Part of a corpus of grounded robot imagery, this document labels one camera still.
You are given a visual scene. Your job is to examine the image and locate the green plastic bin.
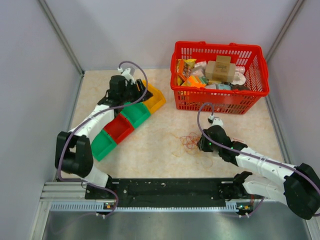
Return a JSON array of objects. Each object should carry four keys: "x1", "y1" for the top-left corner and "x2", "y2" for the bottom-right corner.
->
[
  {"x1": 91, "y1": 130, "x2": 117, "y2": 162},
  {"x1": 120, "y1": 102, "x2": 151, "y2": 129}
]

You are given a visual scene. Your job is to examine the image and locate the purple cable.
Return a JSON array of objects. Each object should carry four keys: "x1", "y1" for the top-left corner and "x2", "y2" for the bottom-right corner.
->
[
  {"x1": 56, "y1": 60, "x2": 149, "y2": 218},
  {"x1": 197, "y1": 102, "x2": 320, "y2": 196}
]

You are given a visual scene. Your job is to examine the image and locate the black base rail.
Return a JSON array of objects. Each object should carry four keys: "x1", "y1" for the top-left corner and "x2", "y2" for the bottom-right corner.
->
[{"x1": 84, "y1": 177, "x2": 253, "y2": 208}]

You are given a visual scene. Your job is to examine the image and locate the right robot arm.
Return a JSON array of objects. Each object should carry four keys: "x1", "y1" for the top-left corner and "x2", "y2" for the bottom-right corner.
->
[{"x1": 198, "y1": 125, "x2": 320, "y2": 220}]

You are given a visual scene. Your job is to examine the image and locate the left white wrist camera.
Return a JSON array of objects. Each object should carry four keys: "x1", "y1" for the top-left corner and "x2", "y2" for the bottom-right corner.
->
[{"x1": 117, "y1": 67, "x2": 137, "y2": 85}]

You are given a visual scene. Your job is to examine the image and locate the orange snack box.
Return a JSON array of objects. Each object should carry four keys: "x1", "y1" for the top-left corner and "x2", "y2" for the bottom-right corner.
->
[{"x1": 181, "y1": 75, "x2": 207, "y2": 88}]

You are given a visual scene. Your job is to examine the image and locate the yellow orange wires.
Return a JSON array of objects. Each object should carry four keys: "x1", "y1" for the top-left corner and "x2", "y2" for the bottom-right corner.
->
[{"x1": 166, "y1": 131, "x2": 213, "y2": 169}]

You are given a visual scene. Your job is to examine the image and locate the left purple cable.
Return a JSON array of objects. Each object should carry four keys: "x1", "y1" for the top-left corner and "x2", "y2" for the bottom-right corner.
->
[{"x1": 56, "y1": 60, "x2": 149, "y2": 218}]

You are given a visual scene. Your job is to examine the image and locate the brown cardboard box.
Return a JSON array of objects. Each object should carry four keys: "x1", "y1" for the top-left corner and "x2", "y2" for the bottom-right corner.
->
[{"x1": 205, "y1": 55, "x2": 236, "y2": 82}]

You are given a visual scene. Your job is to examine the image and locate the grey slotted cable duct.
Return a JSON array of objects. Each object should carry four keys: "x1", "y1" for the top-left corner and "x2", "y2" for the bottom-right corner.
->
[{"x1": 50, "y1": 201, "x2": 253, "y2": 213}]

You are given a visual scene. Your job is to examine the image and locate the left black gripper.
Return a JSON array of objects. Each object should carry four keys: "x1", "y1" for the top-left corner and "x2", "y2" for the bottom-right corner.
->
[{"x1": 120, "y1": 79, "x2": 153, "y2": 104}]

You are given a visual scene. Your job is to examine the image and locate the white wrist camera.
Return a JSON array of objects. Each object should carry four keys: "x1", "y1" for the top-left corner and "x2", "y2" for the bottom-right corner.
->
[
  {"x1": 117, "y1": 67, "x2": 137, "y2": 85},
  {"x1": 207, "y1": 115, "x2": 224, "y2": 128}
]

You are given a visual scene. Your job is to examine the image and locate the lower green plastic bin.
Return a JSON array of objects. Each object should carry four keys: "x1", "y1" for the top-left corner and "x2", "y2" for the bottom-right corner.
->
[{"x1": 91, "y1": 130, "x2": 117, "y2": 162}]

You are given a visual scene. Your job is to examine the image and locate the white tape roll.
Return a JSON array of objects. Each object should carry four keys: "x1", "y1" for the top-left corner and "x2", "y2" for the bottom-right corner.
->
[{"x1": 231, "y1": 71, "x2": 246, "y2": 86}]

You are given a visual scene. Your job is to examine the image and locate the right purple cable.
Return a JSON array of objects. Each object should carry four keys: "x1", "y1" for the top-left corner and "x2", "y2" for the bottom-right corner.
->
[{"x1": 197, "y1": 102, "x2": 320, "y2": 196}]

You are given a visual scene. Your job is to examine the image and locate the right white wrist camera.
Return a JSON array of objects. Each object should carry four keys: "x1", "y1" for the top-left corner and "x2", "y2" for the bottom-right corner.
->
[{"x1": 207, "y1": 115, "x2": 224, "y2": 128}]

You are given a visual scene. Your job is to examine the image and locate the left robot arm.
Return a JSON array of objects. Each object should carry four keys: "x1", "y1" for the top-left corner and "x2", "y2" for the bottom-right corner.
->
[{"x1": 54, "y1": 75, "x2": 153, "y2": 199}]

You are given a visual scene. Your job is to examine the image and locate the upper green plastic bin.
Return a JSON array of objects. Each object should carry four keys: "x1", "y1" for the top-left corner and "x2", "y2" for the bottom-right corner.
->
[{"x1": 120, "y1": 102, "x2": 151, "y2": 129}]

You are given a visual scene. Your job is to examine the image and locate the red plastic shopping basket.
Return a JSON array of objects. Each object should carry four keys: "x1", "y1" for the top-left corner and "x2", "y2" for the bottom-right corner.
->
[{"x1": 170, "y1": 41, "x2": 270, "y2": 115}]

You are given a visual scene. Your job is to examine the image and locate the red plastic bin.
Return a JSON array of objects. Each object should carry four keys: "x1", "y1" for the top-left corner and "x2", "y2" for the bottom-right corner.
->
[{"x1": 103, "y1": 113, "x2": 135, "y2": 145}]

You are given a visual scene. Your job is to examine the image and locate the yellow plastic bin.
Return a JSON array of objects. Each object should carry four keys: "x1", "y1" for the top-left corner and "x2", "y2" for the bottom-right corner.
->
[{"x1": 142, "y1": 83, "x2": 166, "y2": 115}]

